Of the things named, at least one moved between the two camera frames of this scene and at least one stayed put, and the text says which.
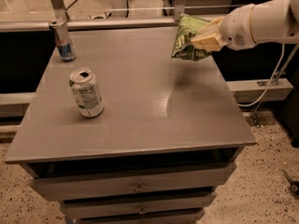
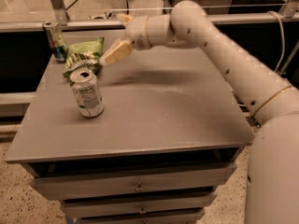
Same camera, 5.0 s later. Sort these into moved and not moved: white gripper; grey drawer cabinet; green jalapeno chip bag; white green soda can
Moved: white gripper; green jalapeno chip bag
Not moved: white green soda can; grey drawer cabinet
